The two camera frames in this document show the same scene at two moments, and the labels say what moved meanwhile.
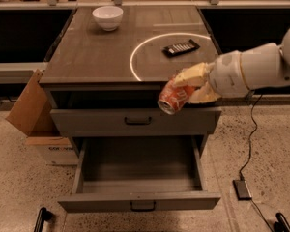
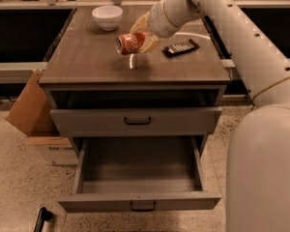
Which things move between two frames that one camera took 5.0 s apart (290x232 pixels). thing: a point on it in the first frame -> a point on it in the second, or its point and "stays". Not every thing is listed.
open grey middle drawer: [139, 174] stays
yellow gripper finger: [192, 75] -> [152, 42]
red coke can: [172, 97] -> [130, 43]
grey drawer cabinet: [105, 85] stays
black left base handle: [43, 216] stays
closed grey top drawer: [135, 122] stays
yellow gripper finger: [204, 94] -> [141, 24]
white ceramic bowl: [108, 17] stays
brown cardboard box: [32, 117] stays
